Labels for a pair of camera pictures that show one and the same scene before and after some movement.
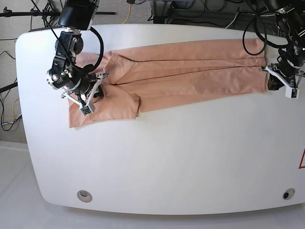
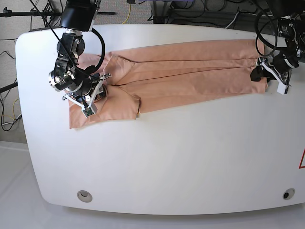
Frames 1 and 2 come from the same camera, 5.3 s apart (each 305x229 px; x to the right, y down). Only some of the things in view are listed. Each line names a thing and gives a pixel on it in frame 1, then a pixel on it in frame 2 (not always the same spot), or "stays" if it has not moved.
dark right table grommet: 288,193 stays
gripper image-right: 274,83 → 281,65
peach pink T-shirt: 143,78 stays
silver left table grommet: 85,196 stays
